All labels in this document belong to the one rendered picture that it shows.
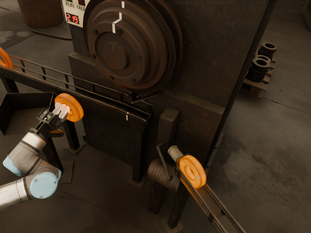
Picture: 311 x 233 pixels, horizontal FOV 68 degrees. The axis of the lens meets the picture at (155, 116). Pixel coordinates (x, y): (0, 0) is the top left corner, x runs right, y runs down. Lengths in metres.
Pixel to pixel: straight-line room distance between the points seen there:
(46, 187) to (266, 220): 1.52
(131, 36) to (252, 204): 1.53
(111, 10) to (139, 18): 0.11
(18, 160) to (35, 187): 0.18
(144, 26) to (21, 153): 0.71
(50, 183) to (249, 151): 1.74
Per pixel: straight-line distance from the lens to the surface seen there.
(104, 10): 1.01
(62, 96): 1.16
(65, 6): 1.40
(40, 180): 0.96
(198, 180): 1.07
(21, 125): 1.53
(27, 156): 1.09
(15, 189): 0.98
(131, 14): 0.94
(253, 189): 2.05
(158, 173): 1.29
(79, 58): 1.47
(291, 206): 2.12
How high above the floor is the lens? 1.63
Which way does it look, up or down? 45 degrees down
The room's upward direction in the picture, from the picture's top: 6 degrees clockwise
